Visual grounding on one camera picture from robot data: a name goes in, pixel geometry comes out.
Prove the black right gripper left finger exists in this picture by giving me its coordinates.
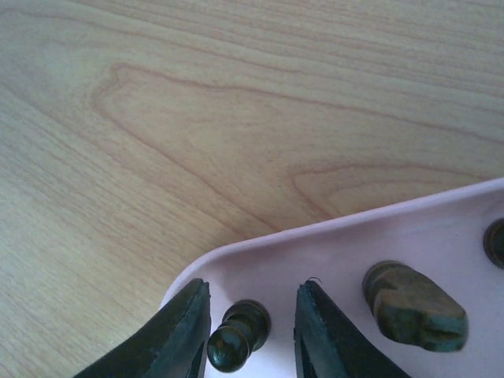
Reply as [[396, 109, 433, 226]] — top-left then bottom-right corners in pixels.
[[76, 278, 211, 378]]

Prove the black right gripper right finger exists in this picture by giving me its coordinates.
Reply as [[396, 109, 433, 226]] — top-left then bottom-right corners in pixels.
[[294, 280, 408, 378]]

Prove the dark knight chess piece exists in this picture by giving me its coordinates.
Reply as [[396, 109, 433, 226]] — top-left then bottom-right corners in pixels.
[[362, 261, 469, 353]]

